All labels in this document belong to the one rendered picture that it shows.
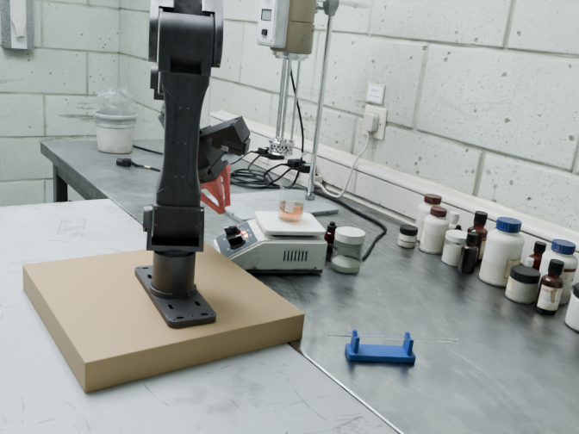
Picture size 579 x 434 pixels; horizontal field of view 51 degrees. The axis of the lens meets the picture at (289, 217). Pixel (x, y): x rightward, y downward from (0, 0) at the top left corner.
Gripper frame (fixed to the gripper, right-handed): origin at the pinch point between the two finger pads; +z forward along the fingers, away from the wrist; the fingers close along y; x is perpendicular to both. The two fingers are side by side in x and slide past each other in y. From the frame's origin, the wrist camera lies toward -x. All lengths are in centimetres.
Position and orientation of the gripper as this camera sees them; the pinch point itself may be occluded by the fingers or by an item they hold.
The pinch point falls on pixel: (222, 206)
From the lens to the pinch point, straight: 111.9
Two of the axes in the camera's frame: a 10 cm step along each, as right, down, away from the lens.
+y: 2.7, -5.1, 8.2
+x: -8.8, 2.2, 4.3
